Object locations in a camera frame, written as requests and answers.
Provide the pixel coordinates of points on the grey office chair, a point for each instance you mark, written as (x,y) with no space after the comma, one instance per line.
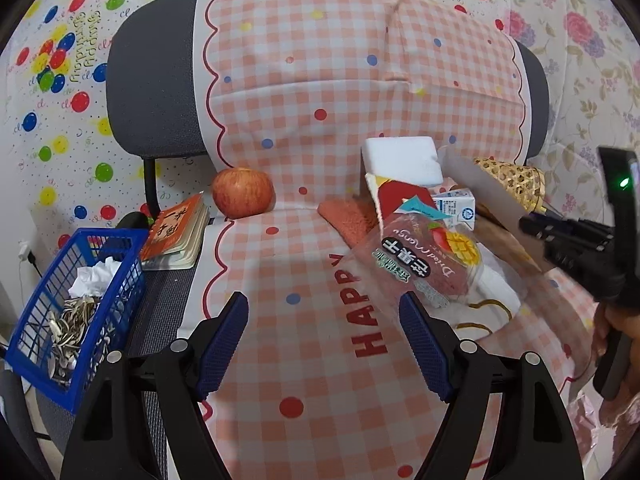
(150,85)

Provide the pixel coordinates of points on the crumpled white tissue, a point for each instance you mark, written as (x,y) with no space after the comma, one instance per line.
(95,277)

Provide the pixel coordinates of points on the red and cream snack packet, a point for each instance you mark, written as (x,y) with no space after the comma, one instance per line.
(395,195)

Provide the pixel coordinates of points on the orange cover book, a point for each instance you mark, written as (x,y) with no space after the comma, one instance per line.
(172,232)

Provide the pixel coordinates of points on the white foam block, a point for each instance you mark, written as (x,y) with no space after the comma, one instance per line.
(400,157)

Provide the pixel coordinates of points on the pile of sunflower seed shells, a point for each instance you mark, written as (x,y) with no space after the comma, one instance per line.
(80,330)

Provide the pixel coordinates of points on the dried mango packet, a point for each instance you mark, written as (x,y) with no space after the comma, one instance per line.
(420,260)

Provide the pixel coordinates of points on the blue plastic basket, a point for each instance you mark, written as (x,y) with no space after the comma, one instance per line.
(120,260)

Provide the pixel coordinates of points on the pink checked tablecloth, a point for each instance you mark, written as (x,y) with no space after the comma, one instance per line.
(300,85)

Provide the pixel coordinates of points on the orange towel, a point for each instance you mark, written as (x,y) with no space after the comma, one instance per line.
(350,222)

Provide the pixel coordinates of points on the brown paper bag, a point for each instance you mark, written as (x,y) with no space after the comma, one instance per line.
(480,195)

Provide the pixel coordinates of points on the red apple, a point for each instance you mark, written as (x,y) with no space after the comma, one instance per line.
(243,192)

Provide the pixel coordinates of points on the person's right hand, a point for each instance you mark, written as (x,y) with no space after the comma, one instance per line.
(625,320)

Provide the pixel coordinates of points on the balloon print wall sheet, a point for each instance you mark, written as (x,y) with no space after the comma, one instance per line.
(75,35)

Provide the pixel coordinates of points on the woven bamboo basket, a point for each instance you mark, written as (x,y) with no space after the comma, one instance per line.
(515,180)

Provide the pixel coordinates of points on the white and blue milk carton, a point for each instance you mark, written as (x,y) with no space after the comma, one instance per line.
(455,207)

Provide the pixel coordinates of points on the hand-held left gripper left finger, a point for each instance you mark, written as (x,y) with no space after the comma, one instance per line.
(222,340)

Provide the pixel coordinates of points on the white printed plastic bag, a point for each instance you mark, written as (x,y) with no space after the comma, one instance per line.
(492,285)

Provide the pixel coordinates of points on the floral print wall sheet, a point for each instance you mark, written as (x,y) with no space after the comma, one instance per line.
(585,60)

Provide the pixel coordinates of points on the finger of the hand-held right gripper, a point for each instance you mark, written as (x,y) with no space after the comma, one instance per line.
(560,227)
(570,257)

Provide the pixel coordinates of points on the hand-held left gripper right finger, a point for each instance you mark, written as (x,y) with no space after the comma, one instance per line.
(425,345)

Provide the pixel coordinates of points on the white power plug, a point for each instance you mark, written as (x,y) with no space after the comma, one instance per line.
(25,251)

